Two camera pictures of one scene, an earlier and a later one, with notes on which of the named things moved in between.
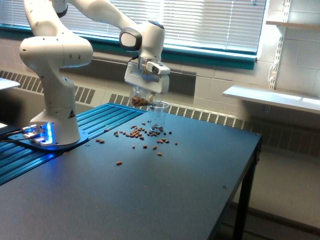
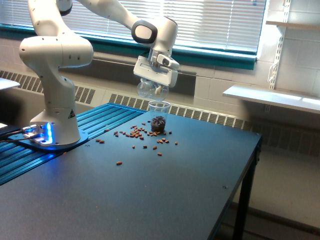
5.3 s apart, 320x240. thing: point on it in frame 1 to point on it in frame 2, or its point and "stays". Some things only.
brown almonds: x=138 y=101 to x=158 y=124
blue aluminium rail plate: x=16 y=159 stays
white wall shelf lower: x=287 y=99 stays
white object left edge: x=6 y=84 stays
